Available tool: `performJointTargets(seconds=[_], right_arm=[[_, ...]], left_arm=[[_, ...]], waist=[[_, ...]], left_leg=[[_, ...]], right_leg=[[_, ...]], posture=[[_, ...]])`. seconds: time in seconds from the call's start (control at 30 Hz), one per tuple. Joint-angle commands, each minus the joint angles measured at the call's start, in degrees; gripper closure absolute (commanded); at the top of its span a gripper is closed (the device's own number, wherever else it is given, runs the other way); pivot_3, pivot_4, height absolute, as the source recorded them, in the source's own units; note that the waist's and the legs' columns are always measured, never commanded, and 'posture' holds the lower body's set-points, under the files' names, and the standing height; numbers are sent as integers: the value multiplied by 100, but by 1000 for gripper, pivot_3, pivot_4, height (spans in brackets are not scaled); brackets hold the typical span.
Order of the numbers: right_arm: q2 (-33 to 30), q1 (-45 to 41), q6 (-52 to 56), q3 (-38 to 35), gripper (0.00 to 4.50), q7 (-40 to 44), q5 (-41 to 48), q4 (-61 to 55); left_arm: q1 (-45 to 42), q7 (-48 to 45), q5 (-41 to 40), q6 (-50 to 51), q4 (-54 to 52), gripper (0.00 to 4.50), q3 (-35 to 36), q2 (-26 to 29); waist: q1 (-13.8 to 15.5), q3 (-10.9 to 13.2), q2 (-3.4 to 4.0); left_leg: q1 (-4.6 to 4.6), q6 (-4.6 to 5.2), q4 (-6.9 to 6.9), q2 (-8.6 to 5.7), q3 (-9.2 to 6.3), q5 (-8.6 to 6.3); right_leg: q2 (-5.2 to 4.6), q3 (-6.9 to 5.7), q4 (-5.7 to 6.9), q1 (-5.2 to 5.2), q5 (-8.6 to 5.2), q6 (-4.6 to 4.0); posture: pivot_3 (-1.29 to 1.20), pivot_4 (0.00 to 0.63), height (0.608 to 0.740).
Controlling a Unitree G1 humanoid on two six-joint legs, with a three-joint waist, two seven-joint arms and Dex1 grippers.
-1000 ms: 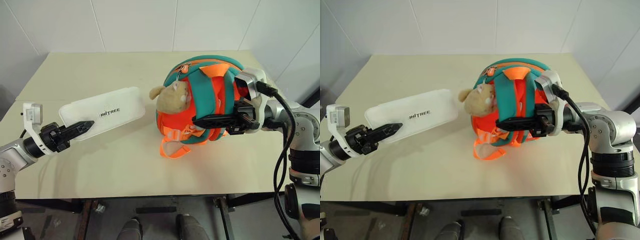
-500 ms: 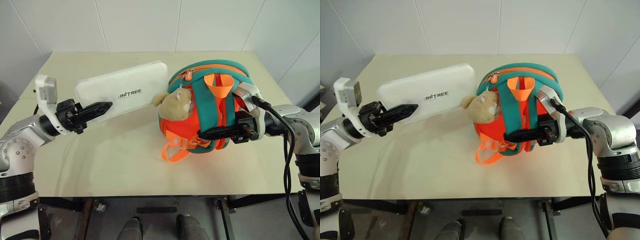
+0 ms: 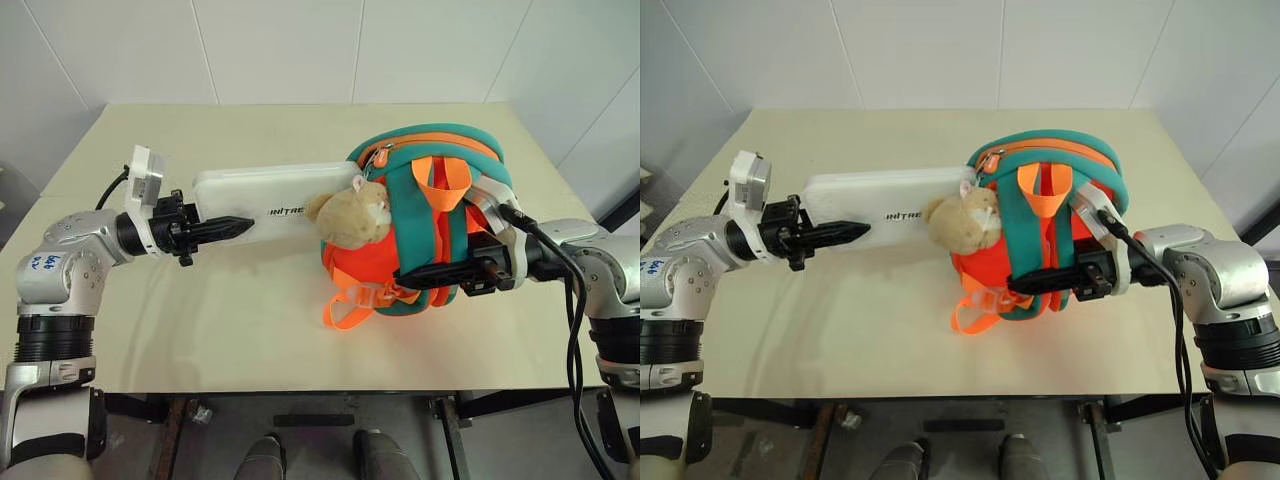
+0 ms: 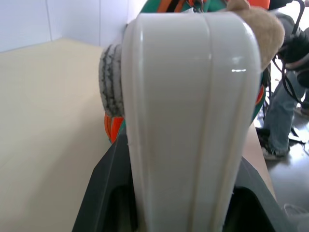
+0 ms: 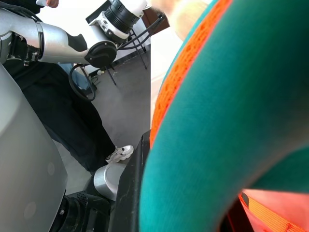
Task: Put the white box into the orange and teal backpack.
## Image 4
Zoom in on white box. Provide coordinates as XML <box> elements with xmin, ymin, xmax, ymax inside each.
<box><xmin>120</xmin><ymin>11</ymin><xmax>263</xmax><ymax>232</ymax></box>

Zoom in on beige plush ear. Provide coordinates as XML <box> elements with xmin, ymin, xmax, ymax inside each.
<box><xmin>226</xmin><ymin>0</ymin><xmax>285</xmax><ymax>71</ymax></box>

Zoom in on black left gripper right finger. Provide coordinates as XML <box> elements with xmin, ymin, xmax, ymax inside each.
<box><xmin>226</xmin><ymin>156</ymin><xmax>302</xmax><ymax>232</ymax></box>

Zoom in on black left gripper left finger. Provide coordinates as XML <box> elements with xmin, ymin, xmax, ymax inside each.
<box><xmin>71</xmin><ymin>134</ymin><xmax>145</xmax><ymax>232</ymax></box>

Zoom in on black cables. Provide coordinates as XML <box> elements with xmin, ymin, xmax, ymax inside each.
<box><xmin>262</xmin><ymin>0</ymin><xmax>309</xmax><ymax>116</ymax></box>

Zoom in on grey striped plush ear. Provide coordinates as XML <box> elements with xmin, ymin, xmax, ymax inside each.
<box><xmin>98</xmin><ymin>43</ymin><xmax>126</xmax><ymax>117</ymax></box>

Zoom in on person in jeans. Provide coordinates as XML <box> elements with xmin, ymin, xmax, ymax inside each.
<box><xmin>258</xmin><ymin>12</ymin><xmax>309</xmax><ymax>160</ymax></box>

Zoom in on colourful plush toy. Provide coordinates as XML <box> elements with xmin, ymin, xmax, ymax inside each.
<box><xmin>103</xmin><ymin>0</ymin><xmax>273</xmax><ymax>145</ymax></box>

